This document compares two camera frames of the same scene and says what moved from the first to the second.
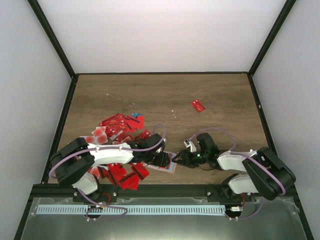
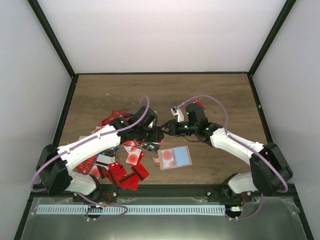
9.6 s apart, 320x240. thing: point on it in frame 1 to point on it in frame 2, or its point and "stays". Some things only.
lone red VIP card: x=198 y=105 stays
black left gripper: x=162 y=161 to x=156 y=137
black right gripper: x=182 y=162 to x=173 y=128
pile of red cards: x=116 y=129 stays
